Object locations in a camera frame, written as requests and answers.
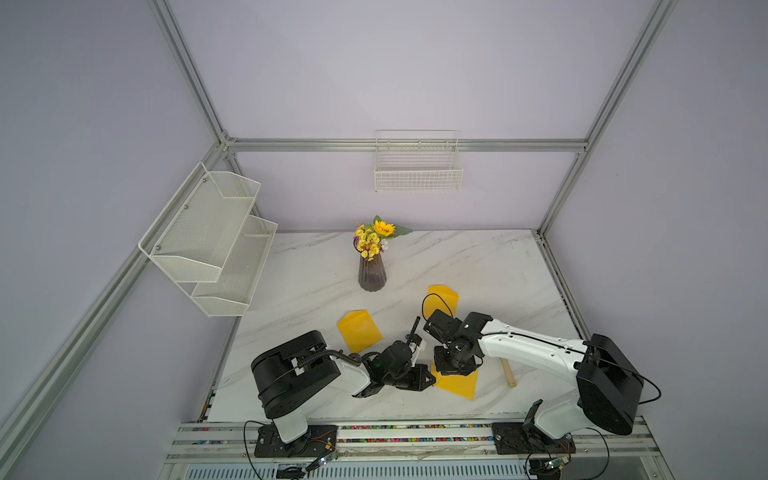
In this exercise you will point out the green head wooden hammer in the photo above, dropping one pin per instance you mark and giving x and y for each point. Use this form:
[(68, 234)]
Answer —
[(509, 374)]

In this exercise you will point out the yellow artificial flowers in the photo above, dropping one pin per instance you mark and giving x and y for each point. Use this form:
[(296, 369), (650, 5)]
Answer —
[(371, 239)]

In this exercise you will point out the white mesh lower shelf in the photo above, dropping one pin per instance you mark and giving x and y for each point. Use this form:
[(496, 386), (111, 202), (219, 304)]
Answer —
[(233, 293)]

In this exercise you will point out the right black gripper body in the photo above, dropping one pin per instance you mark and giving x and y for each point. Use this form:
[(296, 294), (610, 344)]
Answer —
[(448, 360)]

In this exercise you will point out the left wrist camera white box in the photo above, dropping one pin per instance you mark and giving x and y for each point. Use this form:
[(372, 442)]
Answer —
[(416, 344)]

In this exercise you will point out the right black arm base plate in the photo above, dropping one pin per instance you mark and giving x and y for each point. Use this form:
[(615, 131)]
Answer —
[(515, 438)]

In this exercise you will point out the white mesh shelf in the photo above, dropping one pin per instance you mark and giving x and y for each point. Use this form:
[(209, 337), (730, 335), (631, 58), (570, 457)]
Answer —
[(233, 293), (194, 236)]

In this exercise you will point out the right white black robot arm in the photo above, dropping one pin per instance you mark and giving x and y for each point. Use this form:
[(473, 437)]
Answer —
[(606, 388)]

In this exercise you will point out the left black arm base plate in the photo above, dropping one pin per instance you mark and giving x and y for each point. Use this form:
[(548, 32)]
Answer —
[(316, 441)]

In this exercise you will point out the yellow envelope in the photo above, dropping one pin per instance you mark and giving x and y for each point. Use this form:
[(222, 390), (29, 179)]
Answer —
[(359, 331), (462, 386), (439, 298)]

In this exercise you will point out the dark ribbed vase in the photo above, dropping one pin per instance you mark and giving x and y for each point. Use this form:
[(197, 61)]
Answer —
[(372, 274)]

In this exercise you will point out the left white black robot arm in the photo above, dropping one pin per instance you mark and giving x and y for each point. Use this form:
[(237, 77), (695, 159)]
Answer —
[(290, 375)]

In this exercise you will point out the white wire wall basket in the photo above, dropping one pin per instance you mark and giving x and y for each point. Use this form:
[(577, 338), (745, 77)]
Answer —
[(417, 161)]

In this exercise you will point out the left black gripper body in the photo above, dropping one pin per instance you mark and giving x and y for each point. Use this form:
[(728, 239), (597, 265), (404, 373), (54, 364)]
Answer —
[(408, 378)]

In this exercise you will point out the white mesh upper shelf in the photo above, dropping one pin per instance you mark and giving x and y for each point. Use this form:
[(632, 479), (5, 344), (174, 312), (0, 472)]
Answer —
[(194, 236)]

